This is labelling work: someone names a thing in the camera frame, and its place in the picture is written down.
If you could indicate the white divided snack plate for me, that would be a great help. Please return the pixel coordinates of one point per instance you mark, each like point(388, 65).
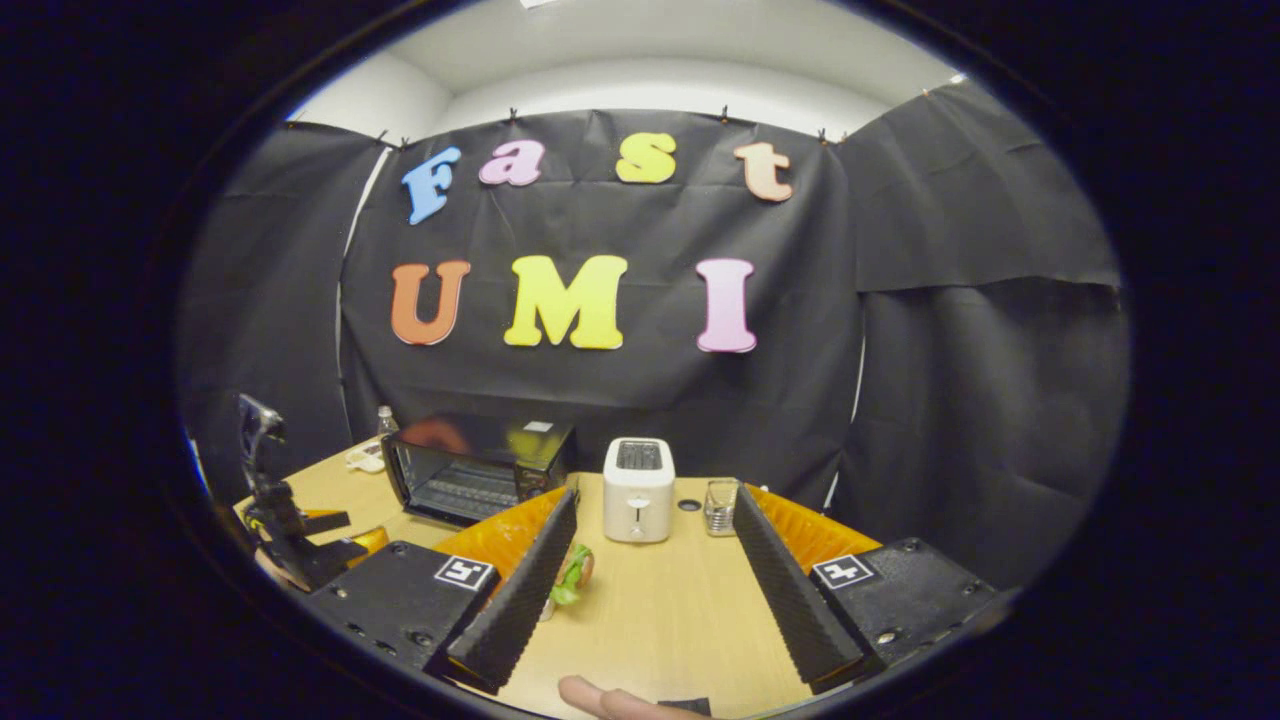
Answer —
point(368, 458)

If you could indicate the black backdrop cloth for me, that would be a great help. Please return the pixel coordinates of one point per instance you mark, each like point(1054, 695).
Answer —
point(950, 380)

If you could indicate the black electric oven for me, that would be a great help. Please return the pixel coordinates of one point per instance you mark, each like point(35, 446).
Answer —
point(470, 470)

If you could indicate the white toaster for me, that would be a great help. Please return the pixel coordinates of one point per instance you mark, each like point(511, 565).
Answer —
point(638, 495)

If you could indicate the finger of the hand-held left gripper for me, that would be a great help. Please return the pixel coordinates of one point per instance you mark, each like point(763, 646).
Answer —
point(335, 562)
point(325, 521)

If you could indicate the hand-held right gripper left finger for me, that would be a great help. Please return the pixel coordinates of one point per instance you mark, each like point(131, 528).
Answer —
point(515, 610)

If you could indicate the clear plastic water bottle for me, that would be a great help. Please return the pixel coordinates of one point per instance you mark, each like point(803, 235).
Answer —
point(386, 422)

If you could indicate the sandwich with lettuce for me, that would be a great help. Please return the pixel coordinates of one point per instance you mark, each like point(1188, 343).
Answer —
point(572, 575)

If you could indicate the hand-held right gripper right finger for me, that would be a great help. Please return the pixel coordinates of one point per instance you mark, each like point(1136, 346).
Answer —
point(790, 600)

